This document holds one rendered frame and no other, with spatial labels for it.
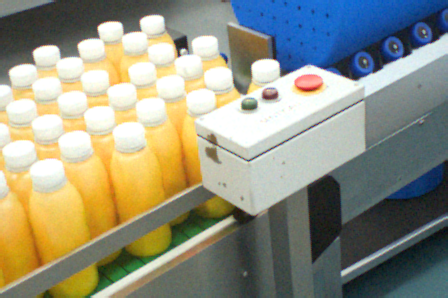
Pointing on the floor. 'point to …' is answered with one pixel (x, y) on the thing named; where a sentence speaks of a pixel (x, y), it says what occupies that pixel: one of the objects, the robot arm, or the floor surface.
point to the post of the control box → (291, 246)
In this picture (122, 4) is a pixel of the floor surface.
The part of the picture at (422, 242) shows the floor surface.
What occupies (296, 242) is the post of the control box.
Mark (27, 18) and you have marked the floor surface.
